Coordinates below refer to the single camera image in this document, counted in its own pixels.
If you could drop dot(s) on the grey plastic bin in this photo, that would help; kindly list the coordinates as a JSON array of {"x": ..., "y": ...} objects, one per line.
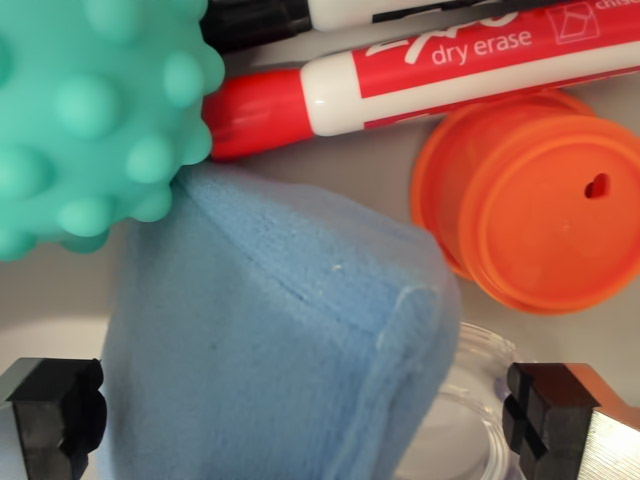
[{"x": 325, "y": 165}]

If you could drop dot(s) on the black dry erase marker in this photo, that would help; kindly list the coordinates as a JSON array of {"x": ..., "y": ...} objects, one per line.
[{"x": 260, "y": 17}]

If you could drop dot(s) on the light blue plush block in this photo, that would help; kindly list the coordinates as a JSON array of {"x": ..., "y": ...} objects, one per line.
[{"x": 260, "y": 325}]

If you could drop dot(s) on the orange plastic stacking cup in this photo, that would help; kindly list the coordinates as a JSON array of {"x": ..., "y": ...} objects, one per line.
[{"x": 530, "y": 215}]

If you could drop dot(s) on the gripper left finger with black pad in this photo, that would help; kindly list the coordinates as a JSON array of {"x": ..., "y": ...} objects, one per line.
[{"x": 50, "y": 410}]

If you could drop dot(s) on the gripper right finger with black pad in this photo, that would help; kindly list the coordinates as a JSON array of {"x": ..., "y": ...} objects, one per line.
[{"x": 560, "y": 420}]

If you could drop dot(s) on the red dry erase marker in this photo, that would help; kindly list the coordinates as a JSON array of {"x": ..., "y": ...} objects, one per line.
[{"x": 425, "y": 75}]

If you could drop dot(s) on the teal bumpy rubber ball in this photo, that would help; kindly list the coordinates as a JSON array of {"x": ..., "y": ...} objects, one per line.
[{"x": 85, "y": 125}]

